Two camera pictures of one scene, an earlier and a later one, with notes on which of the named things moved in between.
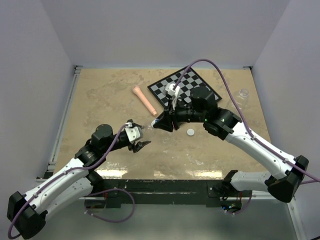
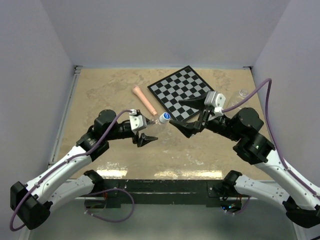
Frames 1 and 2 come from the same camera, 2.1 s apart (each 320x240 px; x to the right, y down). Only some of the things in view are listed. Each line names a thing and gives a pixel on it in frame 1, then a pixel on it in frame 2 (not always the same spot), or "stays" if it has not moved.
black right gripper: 165,123 → 188,128
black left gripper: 138,146 → 143,139
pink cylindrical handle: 137,90 stays
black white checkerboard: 191,80 stays
